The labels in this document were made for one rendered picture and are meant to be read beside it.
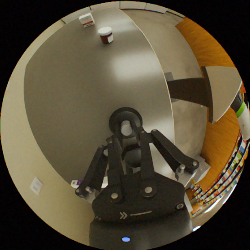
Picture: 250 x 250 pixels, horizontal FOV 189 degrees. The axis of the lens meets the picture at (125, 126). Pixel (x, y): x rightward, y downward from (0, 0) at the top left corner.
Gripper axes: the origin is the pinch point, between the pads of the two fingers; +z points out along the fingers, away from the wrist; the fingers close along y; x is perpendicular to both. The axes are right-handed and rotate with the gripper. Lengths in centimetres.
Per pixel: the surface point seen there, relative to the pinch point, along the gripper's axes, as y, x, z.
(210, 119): 46.6, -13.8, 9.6
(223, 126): 181, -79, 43
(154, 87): 11.0, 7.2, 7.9
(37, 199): -57, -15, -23
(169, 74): 79, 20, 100
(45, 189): -57, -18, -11
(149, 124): 6.6, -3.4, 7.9
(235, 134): 181, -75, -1
